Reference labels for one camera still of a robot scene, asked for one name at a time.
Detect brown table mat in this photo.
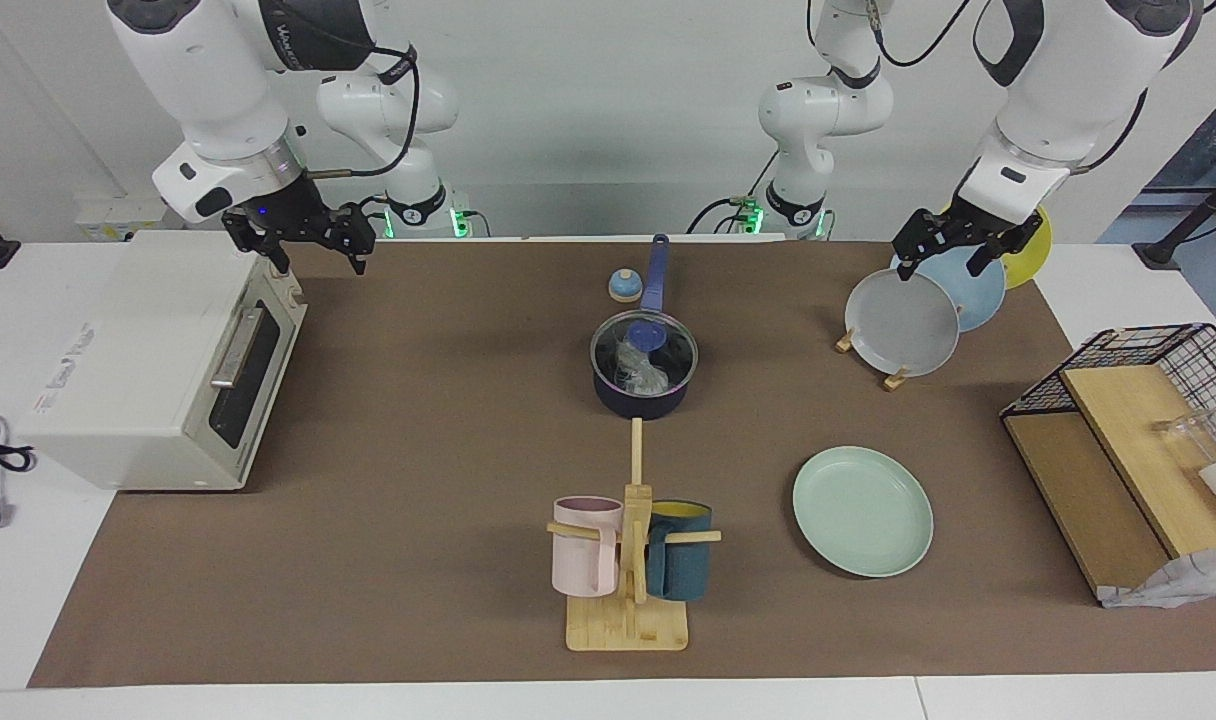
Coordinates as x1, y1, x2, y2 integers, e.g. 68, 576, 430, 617
26, 240, 1216, 689

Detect translucent white vermicelli bundle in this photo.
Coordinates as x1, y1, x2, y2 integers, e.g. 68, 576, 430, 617
613, 340, 674, 393

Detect yellow plate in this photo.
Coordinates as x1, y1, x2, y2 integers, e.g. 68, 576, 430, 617
943, 205, 1053, 291

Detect black pot with blue handle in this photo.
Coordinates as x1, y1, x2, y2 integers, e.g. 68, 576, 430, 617
590, 234, 700, 421

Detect glass lid with blue knob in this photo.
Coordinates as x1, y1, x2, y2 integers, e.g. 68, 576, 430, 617
590, 310, 700, 396

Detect patterned grey white cloth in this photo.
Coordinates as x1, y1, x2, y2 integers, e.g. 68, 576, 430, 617
1098, 543, 1216, 610

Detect white wall socket box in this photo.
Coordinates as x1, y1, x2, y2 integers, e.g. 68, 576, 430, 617
76, 195, 169, 243

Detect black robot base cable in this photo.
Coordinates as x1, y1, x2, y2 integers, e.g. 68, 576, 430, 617
684, 150, 779, 237

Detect wooden mug tree stand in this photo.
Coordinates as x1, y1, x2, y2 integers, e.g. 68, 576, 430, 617
546, 418, 722, 653

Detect pale green plate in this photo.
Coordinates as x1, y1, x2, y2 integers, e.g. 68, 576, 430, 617
792, 446, 935, 579

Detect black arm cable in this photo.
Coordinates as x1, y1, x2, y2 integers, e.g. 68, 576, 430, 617
866, 0, 1209, 173
303, 40, 421, 181

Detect beige toaster oven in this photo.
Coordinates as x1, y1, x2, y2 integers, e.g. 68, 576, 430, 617
16, 230, 309, 493

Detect pink mug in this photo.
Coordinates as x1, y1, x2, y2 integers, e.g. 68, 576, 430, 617
552, 496, 624, 599

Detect black floor stand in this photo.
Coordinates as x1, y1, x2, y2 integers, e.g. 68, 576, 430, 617
1133, 165, 1216, 269

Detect light blue plate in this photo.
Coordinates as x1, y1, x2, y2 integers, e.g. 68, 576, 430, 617
890, 245, 1007, 333

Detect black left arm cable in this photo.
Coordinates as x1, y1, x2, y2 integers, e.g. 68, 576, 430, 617
866, 0, 1209, 173

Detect clear glass cup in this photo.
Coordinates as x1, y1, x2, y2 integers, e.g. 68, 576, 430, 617
1153, 408, 1216, 466

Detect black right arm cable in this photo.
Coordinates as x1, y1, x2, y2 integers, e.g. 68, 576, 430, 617
303, 40, 421, 181

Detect wooden plate rack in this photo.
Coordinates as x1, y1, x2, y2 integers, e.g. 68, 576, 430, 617
835, 328, 914, 393

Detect grey plate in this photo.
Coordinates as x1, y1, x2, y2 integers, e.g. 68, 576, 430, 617
845, 268, 961, 379

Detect dark teal mug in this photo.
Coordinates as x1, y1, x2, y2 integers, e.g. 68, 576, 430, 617
646, 500, 714, 602

